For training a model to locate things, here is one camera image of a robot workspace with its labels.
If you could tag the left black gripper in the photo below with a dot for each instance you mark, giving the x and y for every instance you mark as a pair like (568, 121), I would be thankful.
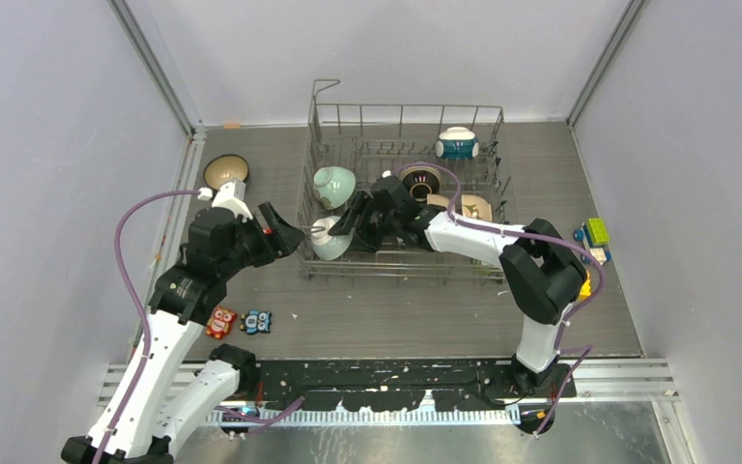
(279, 242)

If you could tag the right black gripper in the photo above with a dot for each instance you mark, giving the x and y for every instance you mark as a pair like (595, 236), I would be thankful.
(358, 206)

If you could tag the celadon green bowl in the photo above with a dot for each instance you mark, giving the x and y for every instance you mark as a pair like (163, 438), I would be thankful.
(325, 246)
(334, 186)

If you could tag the grey wire dish rack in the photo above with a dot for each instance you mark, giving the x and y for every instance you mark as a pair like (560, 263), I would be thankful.
(374, 175)

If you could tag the dark teal bowl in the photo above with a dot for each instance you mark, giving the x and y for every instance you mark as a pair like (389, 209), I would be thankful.
(224, 169)

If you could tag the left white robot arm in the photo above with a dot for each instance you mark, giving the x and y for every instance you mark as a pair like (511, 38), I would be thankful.
(139, 424)

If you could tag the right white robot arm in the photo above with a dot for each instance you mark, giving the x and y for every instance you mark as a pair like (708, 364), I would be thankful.
(543, 274)

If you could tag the brown striped bowl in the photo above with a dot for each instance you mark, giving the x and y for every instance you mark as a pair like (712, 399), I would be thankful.
(421, 181)

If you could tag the plain beige bowl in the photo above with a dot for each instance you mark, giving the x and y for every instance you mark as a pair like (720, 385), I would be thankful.
(438, 200)

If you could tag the blue owl puzzle piece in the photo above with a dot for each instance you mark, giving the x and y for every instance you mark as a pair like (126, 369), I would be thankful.
(255, 322)

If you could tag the beige deer bowl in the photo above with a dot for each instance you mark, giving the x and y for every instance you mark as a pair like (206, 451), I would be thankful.
(474, 206)

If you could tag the teal white bowl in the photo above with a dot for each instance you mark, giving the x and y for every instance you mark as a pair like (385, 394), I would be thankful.
(457, 143)

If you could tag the toy block car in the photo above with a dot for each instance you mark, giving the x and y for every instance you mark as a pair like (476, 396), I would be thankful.
(595, 238)

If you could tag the yellow window toy block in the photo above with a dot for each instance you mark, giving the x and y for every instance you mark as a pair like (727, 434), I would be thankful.
(586, 289)

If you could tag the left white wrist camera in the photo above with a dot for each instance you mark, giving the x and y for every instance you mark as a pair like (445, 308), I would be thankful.
(229, 196)

